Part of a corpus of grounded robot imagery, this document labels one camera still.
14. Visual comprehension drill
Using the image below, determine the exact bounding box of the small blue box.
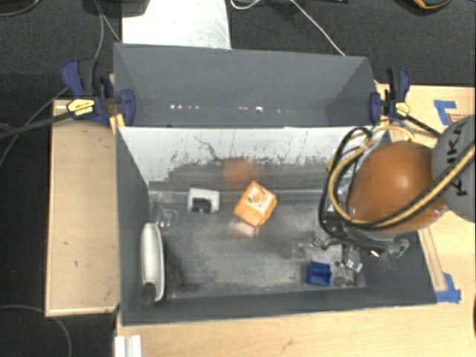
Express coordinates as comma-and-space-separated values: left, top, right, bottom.
305, 260, 332, 286

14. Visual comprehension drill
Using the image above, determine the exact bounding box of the orange printed box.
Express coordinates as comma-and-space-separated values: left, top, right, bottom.
232, 180, 278, 228

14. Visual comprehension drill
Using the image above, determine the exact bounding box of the white block with dark opening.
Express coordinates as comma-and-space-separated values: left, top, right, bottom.
187, 187, 221, 214

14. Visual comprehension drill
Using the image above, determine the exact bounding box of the clear plastic container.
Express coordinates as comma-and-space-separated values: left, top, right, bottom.
150, 192, 179, 231

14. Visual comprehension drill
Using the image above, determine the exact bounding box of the white long tool black tip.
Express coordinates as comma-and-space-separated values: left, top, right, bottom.
140, 222, 166, 309

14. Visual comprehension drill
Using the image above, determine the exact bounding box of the grey metal bin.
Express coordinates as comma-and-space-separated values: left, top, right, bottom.
112, 42, 438, 327

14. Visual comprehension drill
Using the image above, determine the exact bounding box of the pale wood flat board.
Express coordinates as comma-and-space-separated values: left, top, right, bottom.
44, 100, 122, 318

